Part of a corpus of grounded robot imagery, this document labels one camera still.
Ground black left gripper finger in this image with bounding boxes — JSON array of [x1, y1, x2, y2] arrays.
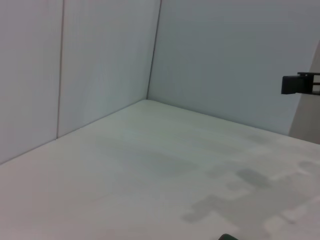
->
[[280, 71, 320, 96]]

